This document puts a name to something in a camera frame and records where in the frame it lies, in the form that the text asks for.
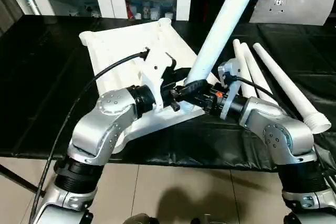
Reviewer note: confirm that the white plastic table leg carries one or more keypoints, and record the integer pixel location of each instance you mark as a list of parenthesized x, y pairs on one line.
[(223, 24), (237, 51), (283, 82), (248, 58)]

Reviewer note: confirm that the white plastic table top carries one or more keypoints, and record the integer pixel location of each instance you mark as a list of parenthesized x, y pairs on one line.
[(118, 40)]

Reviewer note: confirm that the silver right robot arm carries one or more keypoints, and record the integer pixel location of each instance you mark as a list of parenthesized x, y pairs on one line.
[(283, 134)]

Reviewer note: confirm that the dark right robot foot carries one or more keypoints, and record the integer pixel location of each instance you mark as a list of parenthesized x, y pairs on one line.
[(204, 221)]

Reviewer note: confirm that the dark robot foot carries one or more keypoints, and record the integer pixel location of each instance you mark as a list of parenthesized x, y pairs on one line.
[(141, 219), (204, 221)]

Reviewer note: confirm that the dark left robot foot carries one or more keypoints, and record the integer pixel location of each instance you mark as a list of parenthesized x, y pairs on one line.
[(141, 219)]

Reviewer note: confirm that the black work mat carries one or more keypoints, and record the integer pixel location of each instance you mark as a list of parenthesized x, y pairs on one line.
[(39, 90)]

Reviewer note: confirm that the black tripod leg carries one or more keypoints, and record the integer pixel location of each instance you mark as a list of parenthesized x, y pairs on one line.
[(18, 179)]

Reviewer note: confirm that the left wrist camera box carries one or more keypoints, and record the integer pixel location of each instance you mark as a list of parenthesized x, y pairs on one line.
[(152, 72)]

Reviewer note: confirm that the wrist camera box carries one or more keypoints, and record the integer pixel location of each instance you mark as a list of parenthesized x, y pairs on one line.
[(152, 72), (229, 69)]

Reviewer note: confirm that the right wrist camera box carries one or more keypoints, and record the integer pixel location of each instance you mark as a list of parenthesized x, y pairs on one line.
[(229, 69)]

